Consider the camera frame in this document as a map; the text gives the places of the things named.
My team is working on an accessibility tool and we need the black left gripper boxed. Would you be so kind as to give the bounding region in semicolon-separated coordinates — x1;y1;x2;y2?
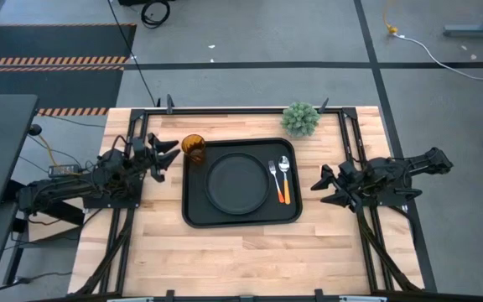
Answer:
131;133;182;182

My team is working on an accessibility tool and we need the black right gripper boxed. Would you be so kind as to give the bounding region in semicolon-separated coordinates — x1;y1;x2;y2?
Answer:
310;159;371;213

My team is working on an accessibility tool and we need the amber faceted cup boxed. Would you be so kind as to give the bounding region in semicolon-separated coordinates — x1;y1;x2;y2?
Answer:
180;133;207;165

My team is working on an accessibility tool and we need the spoon with orange handle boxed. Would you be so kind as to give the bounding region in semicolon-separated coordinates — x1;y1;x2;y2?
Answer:
278;155;292;206

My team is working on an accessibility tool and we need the fork with orange handle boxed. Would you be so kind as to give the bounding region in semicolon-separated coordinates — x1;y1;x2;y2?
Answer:
267;159;286;205

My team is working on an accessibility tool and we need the black plastic tray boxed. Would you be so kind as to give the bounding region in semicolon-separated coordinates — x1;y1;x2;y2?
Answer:
181;137;304;230

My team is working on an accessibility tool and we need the black round plate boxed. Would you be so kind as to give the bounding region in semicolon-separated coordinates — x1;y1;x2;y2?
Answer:
204;151;271;216

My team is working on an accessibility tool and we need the green artificial plant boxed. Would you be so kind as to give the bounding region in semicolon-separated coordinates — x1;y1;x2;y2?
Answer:
281;101;321;138

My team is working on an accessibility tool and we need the black power adapter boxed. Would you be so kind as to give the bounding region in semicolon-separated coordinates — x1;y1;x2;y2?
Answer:
48;163;82;179

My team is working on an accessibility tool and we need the black hazard striped mat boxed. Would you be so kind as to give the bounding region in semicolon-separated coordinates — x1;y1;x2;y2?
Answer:
0;65;126;117
0;23;138;67

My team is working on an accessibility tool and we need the grey desk foot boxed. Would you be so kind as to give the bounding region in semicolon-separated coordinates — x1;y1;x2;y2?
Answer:
442;0;483;39

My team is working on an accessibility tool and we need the black aluminium frame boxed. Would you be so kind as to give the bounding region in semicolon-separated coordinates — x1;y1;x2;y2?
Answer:
75;107;438;302

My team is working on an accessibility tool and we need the long black cable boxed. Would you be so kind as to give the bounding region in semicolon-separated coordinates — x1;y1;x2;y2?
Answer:
106;0;159;108

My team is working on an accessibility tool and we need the thin yellow cable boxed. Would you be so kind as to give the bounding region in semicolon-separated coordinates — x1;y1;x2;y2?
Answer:
35;133;94;176

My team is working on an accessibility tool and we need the coiled black cable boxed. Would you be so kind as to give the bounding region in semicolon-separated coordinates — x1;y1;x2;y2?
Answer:
139;0;172;29

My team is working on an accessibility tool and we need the white cable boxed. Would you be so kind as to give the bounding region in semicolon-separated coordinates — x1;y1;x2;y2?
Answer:
393;33;483;98

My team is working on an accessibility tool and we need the yellow cable with plug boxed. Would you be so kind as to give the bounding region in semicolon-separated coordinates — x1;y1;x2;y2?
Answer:
382;0;399;36

